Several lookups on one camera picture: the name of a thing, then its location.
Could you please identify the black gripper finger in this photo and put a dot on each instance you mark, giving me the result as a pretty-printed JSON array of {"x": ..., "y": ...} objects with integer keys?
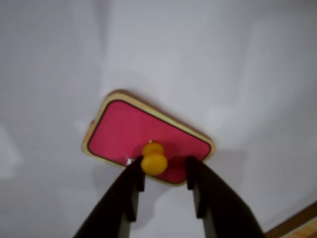
[
  {"x": 119, "y": 198},
  {"x": 220, "y": 210}
]

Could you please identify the pink rectangle piece yellow pin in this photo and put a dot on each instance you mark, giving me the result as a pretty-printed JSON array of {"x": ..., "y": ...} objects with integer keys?
[{"x": 148, "y": 124}]

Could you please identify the wooden shape puzzle board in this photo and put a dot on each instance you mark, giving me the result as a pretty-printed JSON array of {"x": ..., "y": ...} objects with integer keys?
[{"x": 302, "y": 228}]

